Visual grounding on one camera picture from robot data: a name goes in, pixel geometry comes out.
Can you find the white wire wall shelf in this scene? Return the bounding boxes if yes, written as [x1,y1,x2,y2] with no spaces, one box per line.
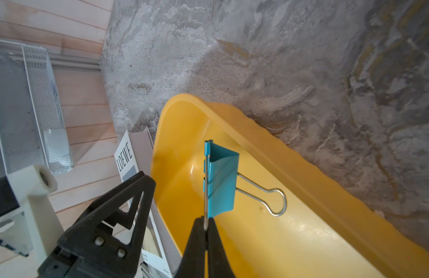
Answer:
[0,39,73,174]

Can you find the yellow plastic storage box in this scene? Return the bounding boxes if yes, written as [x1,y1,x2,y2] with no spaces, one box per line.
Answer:
[151,94,429,278]

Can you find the LOEWE magazine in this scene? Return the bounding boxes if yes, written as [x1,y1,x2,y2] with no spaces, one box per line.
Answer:
[114,128,181,278]

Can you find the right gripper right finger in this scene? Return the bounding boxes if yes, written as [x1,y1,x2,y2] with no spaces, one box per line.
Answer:
[175,217,235,278]

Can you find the teal binder clip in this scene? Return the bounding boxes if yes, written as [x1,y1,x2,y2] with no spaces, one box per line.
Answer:
[203,140,287,220]

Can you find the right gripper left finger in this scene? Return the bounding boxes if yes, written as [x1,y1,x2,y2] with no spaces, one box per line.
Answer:
[37,171,156,278]

